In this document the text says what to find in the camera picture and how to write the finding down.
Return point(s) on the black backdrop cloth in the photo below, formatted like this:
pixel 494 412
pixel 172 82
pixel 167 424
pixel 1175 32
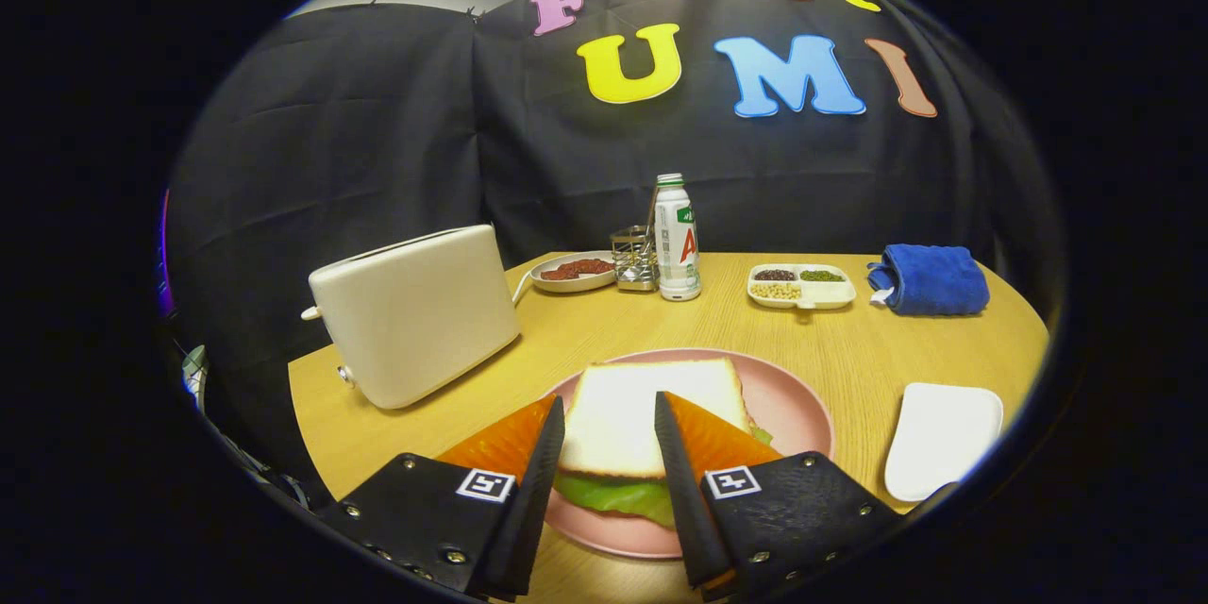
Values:
pixel 377 160

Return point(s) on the pink round plate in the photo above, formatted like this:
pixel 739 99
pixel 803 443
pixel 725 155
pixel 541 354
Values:
pixel 788 406

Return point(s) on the small plate with meat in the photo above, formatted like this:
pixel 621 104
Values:
pixel 576 286

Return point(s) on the yellow beans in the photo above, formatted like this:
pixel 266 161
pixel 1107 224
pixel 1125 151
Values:
pixel 776 292

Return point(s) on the cream white toaster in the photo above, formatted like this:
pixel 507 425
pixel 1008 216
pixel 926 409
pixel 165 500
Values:
pixel 415 321

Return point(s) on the blue folded towel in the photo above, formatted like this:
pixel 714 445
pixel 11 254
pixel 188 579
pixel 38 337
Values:
pixel 934 281

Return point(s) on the wooden chopstick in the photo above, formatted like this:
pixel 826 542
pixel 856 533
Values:
pixel 652 208

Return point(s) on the green lettuce leaf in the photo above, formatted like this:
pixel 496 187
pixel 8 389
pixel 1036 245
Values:
pixel 613 495

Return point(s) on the brown meat patties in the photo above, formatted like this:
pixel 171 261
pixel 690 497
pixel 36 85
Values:
pixel 580 268

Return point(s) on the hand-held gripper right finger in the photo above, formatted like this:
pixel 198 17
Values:
pixel 679 500

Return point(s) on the dark red beans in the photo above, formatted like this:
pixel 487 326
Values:
pixel 775 275

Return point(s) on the white divided tray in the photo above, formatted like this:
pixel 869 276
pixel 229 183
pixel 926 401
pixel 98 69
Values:
pixel 830 295

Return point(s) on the toasted bread slice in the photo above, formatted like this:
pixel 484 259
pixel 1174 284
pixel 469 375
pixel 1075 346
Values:
pixel 613 415

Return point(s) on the white drink bottle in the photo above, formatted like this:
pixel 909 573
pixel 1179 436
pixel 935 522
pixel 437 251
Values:
pixel 675 255

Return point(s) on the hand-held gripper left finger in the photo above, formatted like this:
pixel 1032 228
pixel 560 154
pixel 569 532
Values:
pixel 533 510

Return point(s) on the green beans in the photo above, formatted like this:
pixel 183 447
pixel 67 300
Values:
pixel 821 276

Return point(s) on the white rounded rectangular plate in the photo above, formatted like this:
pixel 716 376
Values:
pixel 944 439

